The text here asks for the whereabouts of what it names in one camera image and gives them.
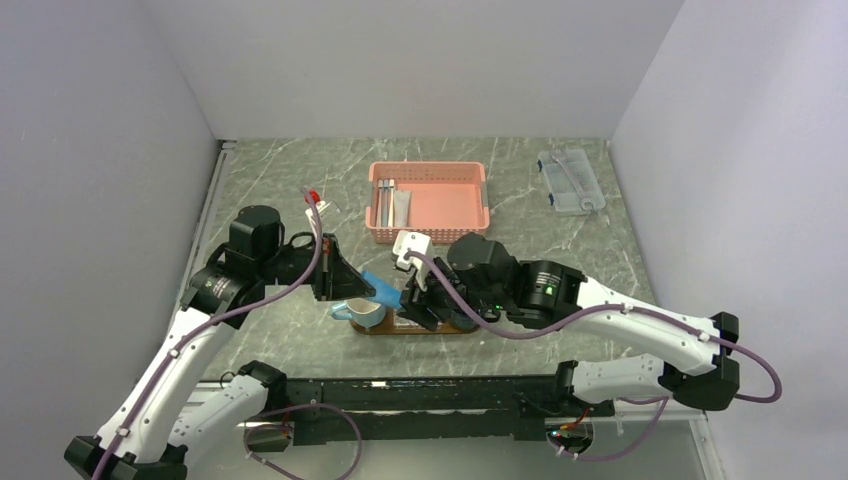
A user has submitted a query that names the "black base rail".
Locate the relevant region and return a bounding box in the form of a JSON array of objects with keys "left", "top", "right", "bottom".
[{"left": 262, "top": 374, "right": 615, "bottom": 446}]

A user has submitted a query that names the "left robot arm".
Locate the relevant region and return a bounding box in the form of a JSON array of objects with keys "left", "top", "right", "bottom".
[{"left": 64, "top": 205, "right": 375, "bottom": 479}]

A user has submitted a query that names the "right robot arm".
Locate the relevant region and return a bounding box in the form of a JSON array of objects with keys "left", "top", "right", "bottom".
[{"left": 392, "top": 231, "right": 740, "bottom": 415}]

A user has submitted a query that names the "light blue mug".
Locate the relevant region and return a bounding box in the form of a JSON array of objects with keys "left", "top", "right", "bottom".
[{"left": 330, "top": 298, "right": 387, "bottom": 329}]

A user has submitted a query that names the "pink plastic basket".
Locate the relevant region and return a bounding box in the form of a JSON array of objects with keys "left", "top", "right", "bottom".
[{"left": 365, "top": 161, "right": 490, "bottom": 244}]

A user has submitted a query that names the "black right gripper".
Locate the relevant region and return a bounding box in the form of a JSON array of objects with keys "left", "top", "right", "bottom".
[{"left": 396, "top": 255, "right": 508, "bottom": 331}]

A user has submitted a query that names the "brown wooden oval tray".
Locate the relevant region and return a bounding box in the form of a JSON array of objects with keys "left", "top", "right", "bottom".
[{"left": 347, "top": 310, "right": 479, "bottom": 336}]

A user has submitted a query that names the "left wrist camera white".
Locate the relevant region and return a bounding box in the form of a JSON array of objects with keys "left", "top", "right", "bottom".
[{"left": 305, "top": 189, "right": 332, "bottom": 231}]

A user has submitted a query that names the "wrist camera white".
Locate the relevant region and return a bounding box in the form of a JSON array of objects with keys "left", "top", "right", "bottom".
[
  {"left": 305, "top": 189, "right": 332, "bottom": 231},
  {"left": 392, "top": 230, "right": 433, "bottom": 274}
]

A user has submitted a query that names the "clear acrylic holder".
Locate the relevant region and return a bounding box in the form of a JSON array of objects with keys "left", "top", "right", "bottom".
[{"left": 392, "top": 310, "right": 439, "bottom": 334}]

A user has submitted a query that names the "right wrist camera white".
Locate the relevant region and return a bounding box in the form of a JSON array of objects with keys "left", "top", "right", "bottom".
[{"left": 392, "top": 230, "right": 433, "bottom": 274}]

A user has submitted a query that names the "dark blue mug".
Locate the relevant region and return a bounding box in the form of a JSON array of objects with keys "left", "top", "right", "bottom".
[{"left": 448, "top": 316, "right": 479, "bottom": 332}]

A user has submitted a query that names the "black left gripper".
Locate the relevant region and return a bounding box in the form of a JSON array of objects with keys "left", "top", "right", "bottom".
[{"left": 258, "top": 233, "right": 375, "bottom": 301}]

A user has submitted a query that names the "clear plastic storage box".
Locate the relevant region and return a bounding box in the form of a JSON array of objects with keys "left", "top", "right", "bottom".
[{"left": 537, "top": 148, "right": 606, "bottom": 216}]

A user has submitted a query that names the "blue toothpaste tube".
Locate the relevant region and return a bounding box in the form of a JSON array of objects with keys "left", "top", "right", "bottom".
[{"left": 362, "top": 271, "right": 402, "bottom": 310}]

